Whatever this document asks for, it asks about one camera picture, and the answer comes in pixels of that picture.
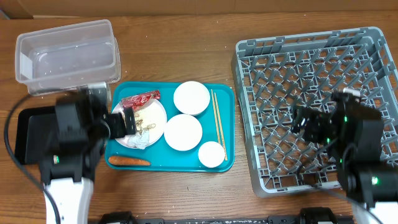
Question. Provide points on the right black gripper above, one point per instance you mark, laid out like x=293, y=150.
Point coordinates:
x=316, y=124

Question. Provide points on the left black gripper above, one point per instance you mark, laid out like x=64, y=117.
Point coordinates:
x=117, y=129

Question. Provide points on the red snack wrapper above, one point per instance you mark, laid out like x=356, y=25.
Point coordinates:
x=136, y=102

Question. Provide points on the small white cup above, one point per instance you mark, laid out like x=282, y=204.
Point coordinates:
x=211, y=154

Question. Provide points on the white tissue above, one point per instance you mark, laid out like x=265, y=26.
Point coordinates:
x=139, y=140

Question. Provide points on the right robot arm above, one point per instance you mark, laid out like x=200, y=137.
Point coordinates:
x=351, y=134

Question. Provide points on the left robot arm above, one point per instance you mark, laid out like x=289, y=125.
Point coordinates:
x=68, y=169

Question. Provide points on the grey dishwasher rack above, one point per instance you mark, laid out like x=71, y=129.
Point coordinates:
x=271, y=75

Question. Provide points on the peanut shells and rice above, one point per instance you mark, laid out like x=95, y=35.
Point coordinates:
x=145, y=119

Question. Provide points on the white plate with food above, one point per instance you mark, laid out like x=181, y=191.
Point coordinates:
x=156, y=133

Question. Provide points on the teal serving tray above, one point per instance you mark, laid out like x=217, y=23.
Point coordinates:
x=161, y=156

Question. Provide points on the orange carrot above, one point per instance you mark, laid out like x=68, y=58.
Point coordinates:
x=127, y=161

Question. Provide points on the white bowl middle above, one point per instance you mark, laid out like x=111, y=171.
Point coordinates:
x=183, y=132

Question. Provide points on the white bowl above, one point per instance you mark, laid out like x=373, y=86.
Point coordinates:
x=183, y=132
x=191, y=98

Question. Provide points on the white bowl upper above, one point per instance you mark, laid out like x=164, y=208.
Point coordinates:
x=191, y=98

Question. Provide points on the left wooden chopstick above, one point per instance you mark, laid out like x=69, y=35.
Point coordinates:
x=216, y=117

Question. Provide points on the wooden chopstick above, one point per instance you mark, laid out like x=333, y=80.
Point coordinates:
x=220, y=127
x=216, y=117

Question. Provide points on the right wooden chopstick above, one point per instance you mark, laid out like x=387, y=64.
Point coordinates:
x=220, y=127

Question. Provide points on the clear plastic bin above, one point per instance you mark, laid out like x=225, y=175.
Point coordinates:
x=67, y=57

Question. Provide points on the black plastic bin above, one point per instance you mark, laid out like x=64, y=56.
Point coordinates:
x=37, y=134

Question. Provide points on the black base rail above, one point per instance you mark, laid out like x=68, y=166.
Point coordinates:
x=312, y=215

